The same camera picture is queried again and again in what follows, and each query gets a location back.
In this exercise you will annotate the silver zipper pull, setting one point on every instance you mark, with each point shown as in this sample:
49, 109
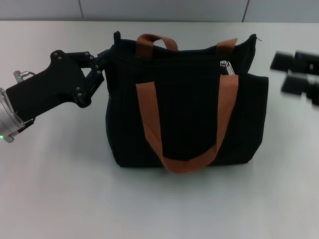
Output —
228, 67

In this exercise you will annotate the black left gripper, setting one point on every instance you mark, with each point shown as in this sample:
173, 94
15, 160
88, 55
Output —
49, 89

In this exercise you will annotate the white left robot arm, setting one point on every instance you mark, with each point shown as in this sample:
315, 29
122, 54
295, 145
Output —
6, 117

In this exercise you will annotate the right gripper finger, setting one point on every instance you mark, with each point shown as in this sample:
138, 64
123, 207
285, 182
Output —
294, 84
282, 61

